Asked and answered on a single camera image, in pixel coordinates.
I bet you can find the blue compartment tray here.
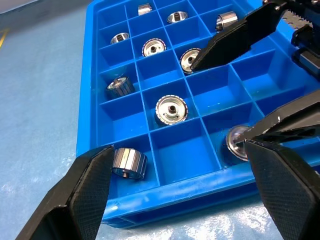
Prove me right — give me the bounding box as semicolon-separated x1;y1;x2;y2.
76;0;320;230

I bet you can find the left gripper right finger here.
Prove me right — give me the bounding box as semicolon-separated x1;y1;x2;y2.
245;139;320;240

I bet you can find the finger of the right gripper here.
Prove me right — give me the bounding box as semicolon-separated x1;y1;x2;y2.
242;89;320;149
190;1;286;73

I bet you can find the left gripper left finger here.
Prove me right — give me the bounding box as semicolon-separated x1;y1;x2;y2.
14;145;115;240

